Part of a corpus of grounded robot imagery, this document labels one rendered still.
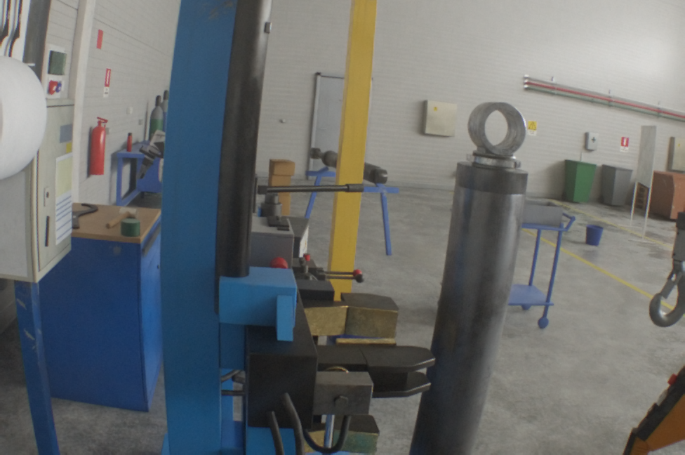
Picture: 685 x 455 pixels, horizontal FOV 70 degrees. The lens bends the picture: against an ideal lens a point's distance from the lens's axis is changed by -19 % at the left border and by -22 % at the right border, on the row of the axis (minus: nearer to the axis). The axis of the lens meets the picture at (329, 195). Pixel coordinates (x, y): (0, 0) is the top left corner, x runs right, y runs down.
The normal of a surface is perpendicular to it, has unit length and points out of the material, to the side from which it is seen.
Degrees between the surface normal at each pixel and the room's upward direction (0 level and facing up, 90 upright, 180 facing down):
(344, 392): 90
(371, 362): 0
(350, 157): 90
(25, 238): 90
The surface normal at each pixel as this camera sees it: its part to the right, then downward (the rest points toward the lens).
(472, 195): -0.68, 0.05
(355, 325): -0.12, 0.14
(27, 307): 0.14, 0.16
